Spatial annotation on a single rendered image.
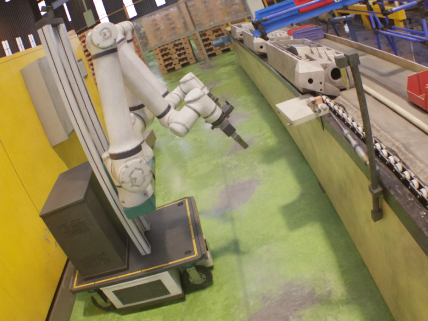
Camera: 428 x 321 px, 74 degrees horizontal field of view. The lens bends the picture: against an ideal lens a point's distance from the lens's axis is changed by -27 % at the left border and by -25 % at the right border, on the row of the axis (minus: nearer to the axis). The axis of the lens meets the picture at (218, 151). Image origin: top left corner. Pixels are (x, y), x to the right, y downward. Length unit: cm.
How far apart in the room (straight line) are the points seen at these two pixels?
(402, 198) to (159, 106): 115
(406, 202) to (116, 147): 113
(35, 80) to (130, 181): 174
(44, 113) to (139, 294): 171
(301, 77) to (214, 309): 137
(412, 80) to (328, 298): 121
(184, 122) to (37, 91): 172
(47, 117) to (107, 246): 143
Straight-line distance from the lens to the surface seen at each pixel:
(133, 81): 163
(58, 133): 302
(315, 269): 202
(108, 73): 144
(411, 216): 106
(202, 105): 162
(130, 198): 172
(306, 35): 383
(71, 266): 278
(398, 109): 171
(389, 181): 122
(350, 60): 102
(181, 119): 159
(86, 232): 194
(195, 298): 213
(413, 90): 183
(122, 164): 149
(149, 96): 166
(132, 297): 212
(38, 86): 298
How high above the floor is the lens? 147
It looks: 23 degrees down
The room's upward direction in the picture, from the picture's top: 21 degrees counter-clockwise
